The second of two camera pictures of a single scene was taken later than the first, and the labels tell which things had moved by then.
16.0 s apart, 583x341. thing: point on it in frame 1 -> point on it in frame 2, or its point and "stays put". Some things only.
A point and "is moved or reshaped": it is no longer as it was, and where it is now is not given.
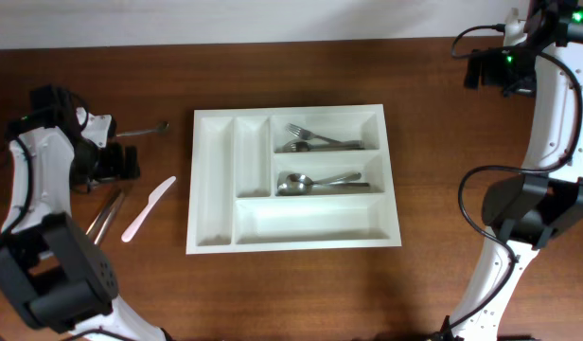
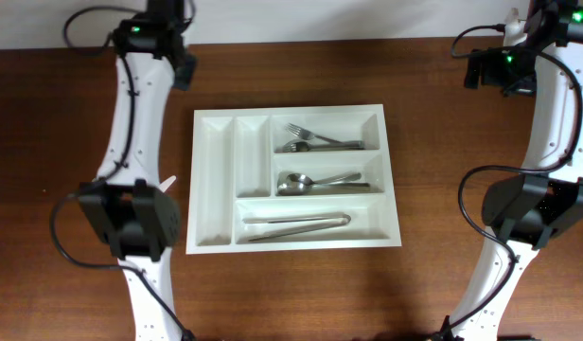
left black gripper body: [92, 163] -> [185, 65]
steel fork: [305, 147] stays put
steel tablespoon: [299, 188] stays put
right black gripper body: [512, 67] stays put
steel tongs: [100, 224] is moved or reshaped
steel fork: [306, 134] stays put
